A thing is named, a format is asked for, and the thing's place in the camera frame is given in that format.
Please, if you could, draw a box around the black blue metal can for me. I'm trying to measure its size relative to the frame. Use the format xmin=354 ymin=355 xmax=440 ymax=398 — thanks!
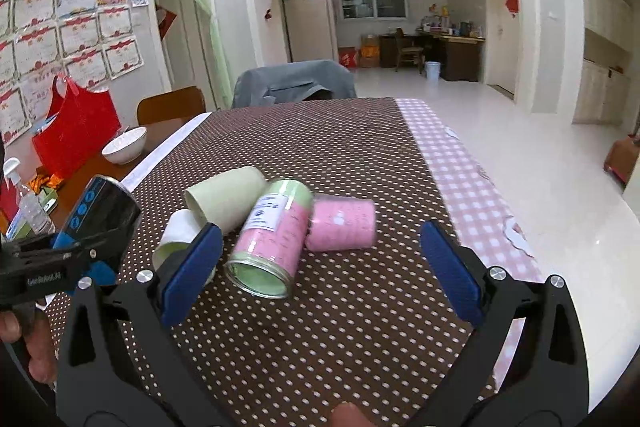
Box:
xmin=52 ymin=174 xmax=143 ymax=291

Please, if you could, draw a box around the white green-lined paper cup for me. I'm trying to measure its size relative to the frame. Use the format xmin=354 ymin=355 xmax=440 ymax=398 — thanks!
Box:
xmin=152 ymin=209 xmax=217 ymax=285

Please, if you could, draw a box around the pale green paper cup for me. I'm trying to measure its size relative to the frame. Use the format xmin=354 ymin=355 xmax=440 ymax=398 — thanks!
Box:
xmin=183 ymin=166 xmax=267 ymax=235

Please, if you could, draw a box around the pink plastic cup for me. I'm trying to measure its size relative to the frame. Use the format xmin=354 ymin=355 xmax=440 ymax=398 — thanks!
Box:
xmin=305 ymin=194 xmax=376 ymax=253

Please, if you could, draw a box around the person's left hand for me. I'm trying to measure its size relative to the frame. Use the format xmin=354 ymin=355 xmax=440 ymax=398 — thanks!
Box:
xmin=0 ymin=308 xmax=58 ymax=384

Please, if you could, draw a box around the clear spray bottle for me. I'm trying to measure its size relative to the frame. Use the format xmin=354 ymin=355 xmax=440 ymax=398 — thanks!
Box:
xmin=3 ymin=157 xmax=55 ymax=235

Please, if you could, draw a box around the white ceramic bowl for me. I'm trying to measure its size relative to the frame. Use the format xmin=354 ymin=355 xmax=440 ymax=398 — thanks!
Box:
xmin=102 ymin=127 xmax=146 ymax=165

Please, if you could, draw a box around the red gift bag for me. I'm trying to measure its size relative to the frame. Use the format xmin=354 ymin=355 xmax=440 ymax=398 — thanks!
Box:
xmin=32 ymin=75 xmax=122 ymax=180

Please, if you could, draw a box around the pink checked tablecloth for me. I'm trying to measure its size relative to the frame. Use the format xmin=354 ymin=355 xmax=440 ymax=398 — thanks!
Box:
xmin=394 ymin=96 xmax=546 ymax=390

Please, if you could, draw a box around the brown polka dot tablecloth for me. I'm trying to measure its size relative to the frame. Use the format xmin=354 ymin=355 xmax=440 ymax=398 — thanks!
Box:
xmin=46 ymin=96 xmax=497 ymax=427

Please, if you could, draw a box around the brown wooden chair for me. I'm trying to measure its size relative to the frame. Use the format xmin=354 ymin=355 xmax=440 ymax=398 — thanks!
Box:
xmin=137 ymin=86 xmax=206 ymax=126

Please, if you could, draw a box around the red wooden stool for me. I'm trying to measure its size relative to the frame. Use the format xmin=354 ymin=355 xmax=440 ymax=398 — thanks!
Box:
xmin=603 ymin=135 xmax=639 ymax=186

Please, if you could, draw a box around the cream tall cabinet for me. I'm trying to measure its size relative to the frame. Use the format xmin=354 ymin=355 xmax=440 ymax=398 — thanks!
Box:
xmin=558 ymin=0 xmax=634 ymax=124

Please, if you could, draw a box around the white waste bin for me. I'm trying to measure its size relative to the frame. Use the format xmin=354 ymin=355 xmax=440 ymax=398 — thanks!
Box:
xmin=425 ymin=61 xmax=442 ymax=81

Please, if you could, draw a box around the dark wooden desk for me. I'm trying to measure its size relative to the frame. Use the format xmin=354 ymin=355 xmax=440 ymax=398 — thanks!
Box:
xmin=380 ymin=32 xmax=485 ymax=82

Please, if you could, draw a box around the wooden desk chair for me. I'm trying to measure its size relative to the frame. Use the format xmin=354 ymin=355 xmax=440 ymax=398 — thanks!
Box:
xmin=395 ymin=28 xmax=424 ymax=74

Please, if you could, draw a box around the red cardboard box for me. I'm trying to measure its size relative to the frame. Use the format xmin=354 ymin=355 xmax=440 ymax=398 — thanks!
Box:
xmin=338 ymin=46 xmax=358 ymax=69

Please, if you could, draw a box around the white refrigerator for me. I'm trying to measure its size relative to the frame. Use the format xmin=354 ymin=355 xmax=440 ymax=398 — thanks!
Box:
xmin=283 ymin=0 xmax=338 ymax=62

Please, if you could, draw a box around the brown cardboard box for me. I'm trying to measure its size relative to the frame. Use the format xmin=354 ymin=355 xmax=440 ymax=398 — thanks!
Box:
xmin=359 ymin=35 xmax=380 ymax=68

